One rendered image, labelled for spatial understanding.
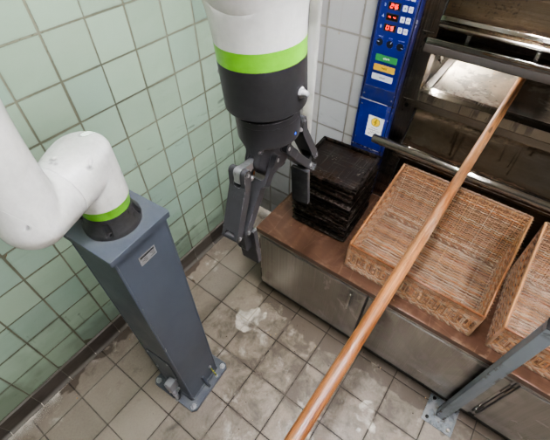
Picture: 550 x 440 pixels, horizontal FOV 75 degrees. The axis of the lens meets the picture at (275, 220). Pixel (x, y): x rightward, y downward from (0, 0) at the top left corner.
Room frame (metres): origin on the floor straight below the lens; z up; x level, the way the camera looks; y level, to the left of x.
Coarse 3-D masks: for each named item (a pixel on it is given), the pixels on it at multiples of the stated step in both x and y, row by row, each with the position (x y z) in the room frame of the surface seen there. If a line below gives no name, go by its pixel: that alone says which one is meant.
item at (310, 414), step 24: (480, 144) 0.95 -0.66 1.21; (456, 192) 0.74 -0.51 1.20; (432, 216) 0.64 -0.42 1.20; (408, 264) 0.49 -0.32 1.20; (384, 288) 0.42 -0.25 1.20; (360, 336) 0.31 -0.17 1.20; (336, 360) 0.26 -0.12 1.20; (336, 384) 0.22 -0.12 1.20; (312, 408) 0.18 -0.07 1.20; (288, 432) 0.14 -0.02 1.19
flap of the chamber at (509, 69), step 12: (444, 36) 1.34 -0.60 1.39; (432, 48) 1.19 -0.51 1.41; (444, 48) 1.17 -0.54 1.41; (480, 48) 1.22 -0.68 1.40; (492, 48) 1.23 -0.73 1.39; (468, 60) 1.12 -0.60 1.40; (480, 60) 1.10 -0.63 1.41; (492, 60) 1.09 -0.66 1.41; (540, 60) 1.14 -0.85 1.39; (516, 72) 1.04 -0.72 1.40; (528, 72) 1.02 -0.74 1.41; (540, 72) 1.01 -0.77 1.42
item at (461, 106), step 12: (420, 96) 1.32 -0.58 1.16; (432, 96) 1.30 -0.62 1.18; (444, 96) 1.29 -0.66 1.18; (456, 96) 1.29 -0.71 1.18; (444, 108) 1.26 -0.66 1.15; (456, 108) 1.24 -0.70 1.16; (468, 108) 1.21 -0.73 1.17; (480, 108) 1.20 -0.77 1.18; (492, 108) 1.20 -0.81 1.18; (480, 120) 1.18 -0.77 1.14; (504, 120) 1.14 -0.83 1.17; (516, 120) 1.12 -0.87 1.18; (528, 120) 1.12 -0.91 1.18; (516, 132) 1.11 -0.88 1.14; (528, 132) 1.09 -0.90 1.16; (540, 132) 1.07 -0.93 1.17
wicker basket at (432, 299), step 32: (384, 192) 1.14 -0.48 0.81; (416, 192) 1.20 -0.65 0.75; (384, 224) 1.14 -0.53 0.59; (416, 224) 1.13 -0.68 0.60; (448, 224) 1.07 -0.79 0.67; (480, 224) 1.02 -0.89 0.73; (512, 224) 0.96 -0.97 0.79; (352, 256) 0.90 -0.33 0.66; (384, 256) 0.95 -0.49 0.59; (448, 256) 0.95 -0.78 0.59; (480, 256) 0.95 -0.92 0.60; (512, 256) 0.80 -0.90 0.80; (416, 288) 0.73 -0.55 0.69; (448, 288) 0.79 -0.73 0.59; (480, 288) 0.79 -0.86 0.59; (448, 320) 0.64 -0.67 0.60; (480, 320) 0.58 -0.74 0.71
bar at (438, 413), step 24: (384, 144) 1.01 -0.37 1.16; (456, 168) 0.87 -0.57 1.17; (504, 192) 0.78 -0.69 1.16; (528, 192) 0.76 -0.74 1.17; (528, 336) 0.47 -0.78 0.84; (504, 360) 0.45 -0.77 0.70; (528, 360) 0.42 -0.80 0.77; (480, 384) 0.44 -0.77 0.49; (432, 408) 0.47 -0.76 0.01; (456, 408) 0.43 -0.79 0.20
